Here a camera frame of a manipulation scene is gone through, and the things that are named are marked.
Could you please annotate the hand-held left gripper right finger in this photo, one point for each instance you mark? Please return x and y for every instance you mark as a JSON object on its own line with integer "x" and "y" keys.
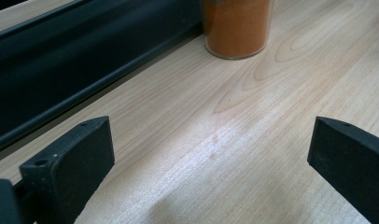
{"x": 352, "y": 161}

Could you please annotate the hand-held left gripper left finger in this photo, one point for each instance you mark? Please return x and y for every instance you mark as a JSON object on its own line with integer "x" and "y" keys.
{"x": 69, "y": 168}

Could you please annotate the black metal shelf rack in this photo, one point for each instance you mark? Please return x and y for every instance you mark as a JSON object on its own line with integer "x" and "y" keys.
{"x": 69, "y": 56}

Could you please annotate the orange spice jar silver lid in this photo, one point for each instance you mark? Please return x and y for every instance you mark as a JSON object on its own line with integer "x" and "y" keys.
{"x": 237, "y": 28}

